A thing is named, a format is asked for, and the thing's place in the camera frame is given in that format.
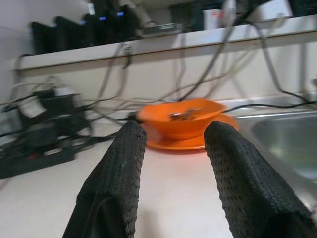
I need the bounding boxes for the flat grey tray device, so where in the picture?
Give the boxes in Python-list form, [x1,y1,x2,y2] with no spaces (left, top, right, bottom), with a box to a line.
[136,23,184,38]

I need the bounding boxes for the black power strip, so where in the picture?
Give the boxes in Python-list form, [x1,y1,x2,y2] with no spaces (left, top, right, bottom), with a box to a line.
[0,146,76,179]

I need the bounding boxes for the black cable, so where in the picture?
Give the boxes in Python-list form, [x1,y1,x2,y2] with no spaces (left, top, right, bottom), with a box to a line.
[222,102,312,113]

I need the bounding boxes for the black power adapter stack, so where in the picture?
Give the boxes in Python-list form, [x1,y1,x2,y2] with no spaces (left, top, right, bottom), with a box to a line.
[19,90,86,149]

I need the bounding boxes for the white box with red print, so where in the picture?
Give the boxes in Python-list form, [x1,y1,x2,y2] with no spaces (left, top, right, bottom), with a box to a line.
[203,9,225,30]

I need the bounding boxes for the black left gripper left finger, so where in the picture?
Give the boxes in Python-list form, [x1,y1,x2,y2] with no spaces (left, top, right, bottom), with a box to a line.
[61,121,148,238]

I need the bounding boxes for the black charger dock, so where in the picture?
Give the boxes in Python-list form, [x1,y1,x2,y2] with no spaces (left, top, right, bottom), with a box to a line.
[84,4,139,46]
[55,16,87,49]
[31,21,59,54]

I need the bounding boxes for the white wall shelf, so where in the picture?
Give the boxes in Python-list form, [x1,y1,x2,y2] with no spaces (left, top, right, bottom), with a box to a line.
[12,14,317,72]

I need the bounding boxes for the white rectangular box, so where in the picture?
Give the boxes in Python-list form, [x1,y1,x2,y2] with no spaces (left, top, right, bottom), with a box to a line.
[252,0,294,19]

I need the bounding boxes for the orange plate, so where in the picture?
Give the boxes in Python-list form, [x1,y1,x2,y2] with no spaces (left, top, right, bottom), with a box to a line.
[146,113,240,151]

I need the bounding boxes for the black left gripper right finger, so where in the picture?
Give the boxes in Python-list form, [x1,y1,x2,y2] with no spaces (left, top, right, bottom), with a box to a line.
[204,120,317,238]

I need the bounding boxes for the dark food scraps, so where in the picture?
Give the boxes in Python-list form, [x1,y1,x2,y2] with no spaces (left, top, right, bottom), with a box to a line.
[168,108,206,122]

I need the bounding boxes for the stainless steel sink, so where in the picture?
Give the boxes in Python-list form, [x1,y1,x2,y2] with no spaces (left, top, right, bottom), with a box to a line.
[222,99,317,214]

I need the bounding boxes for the orange bowl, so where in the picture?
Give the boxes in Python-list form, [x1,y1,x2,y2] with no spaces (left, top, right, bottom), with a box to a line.
[138,98,226,141]

